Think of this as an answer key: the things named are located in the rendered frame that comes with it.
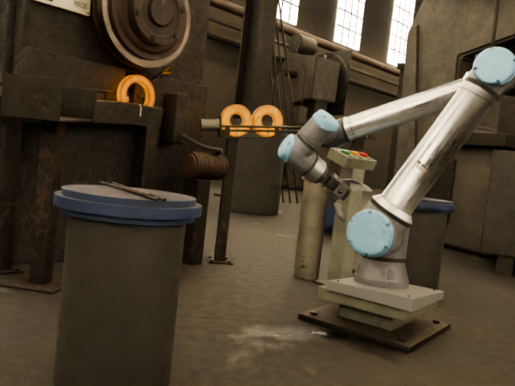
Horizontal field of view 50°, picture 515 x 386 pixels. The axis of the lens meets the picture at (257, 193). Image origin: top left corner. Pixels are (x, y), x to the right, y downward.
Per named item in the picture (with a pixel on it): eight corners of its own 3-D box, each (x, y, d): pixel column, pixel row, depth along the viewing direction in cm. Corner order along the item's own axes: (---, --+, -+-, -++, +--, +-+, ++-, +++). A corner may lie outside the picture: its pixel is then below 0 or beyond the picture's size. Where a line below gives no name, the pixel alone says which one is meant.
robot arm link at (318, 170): (321, 158, 187) (302, 180, 189) (331, 167, 189) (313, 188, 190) (314, 152, 196) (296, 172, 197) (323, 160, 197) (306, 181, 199)
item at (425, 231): (364, 281, 265) (375, 193, 262) (396, 275, 289) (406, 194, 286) (426, 297, 244) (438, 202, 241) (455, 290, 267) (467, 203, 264)
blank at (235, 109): (220, 104, 268) (221, 103, 265) (250, 105, 272) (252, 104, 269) (220, 135, 270) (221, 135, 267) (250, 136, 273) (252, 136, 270)
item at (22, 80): (-14, 289, 183) (4, 73, 178) (29, 274, 209) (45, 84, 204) (44, 298, 180) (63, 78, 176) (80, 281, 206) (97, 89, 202)
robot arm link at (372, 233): (385, 265, 183) (531, 72, 166) (372, 269, 167) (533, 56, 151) (349, 237, 188) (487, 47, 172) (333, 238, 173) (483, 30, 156)
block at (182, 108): (159, 142, 266) (163, 92, 264) (172, 143, 272) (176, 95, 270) (172, 143, 259) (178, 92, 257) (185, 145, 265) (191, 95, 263)
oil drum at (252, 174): (206, 206, 538) (215, 116, 532) (247, 207, 582) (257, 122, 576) (250, 216, 498) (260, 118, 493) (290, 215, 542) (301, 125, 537)
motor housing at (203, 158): (168, 260, 262) (180, 149, 259) (203, 257, 278) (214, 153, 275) (186, 266, 253) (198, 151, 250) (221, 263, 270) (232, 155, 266)
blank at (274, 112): (251, 105, 272) (252, 104, 269) (281, 106, 275) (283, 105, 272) (250, 136, 273) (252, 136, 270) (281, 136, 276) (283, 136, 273)
